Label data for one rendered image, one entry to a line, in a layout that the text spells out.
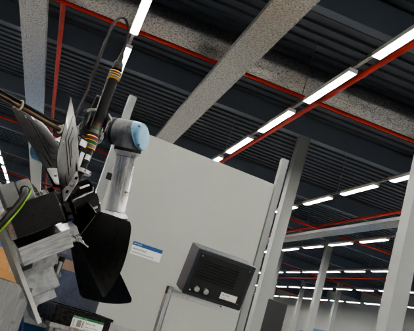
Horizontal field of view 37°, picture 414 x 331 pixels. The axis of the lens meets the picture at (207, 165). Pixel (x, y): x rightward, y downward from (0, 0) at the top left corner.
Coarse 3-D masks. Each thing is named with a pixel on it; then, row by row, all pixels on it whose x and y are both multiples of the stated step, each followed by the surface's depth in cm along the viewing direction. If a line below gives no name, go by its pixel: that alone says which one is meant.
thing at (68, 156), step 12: (72, 108) 170; (72, 120) 169; (72, 132) 169; (60, 144) 158; (72, 144) 170; (60, 156) 161; (72, 156) 172; (60, 168) 165; (72, 168) 175; (60, 180) 170
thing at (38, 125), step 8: (16, 112) 189; (24, 112) 195; (24, 120) 191; (32, 120) 196; (24, 128) 188; (32, 128) 193; (40, 128) 197; (32, 136) 190; (40, 136) 193; (48, 136) 198; (32, 144) 187; (40, 144) 190; (48, 144) 194; (56, 144) 200; (40, 152) 188; (48, 152) 191; (56, 152) 194; (40, 160) 186; (48, 160) 188; (56, 160) 192
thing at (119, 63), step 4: (120, 56) 208; (116, 60) 207; (120, 60) 208; (116, 64) 206; (120, 64) 207; (112, 68) 209; (116, 68) 210; (120, 68) 207; (88, 148) 199; (88, 152) 199; (92, 152) 200; (84, 156) 198; (88, 156) 199; (84, 160) 198; (88, 160) 199; (84, 164) 198; (80, 172) 197; (80, 176) 197
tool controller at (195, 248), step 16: (192, 256) 245; (208, 256) 242; (224, 256) 244; (192, 272) 241; (208, 272) 242; (224, 272) 244; (240, 272) 246; (192, 288) 241; (208, 288) 243; (224, 288) 245; (240, 288) 247; (224, 304) 246; (240, 304) 248
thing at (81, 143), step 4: (80, 140) 196; (80, 144) 196; (84, 144) 197; (80, 148) 195; (84, 148) 197; (80, 152) 196; (84, 152) 197; (80, 156) 196; (80, 160) 196; (80, 164) 197; (80, 168) 196; (84, 168) 196; (84, 172) 196; (88, 172) 197; (88, 176) 201
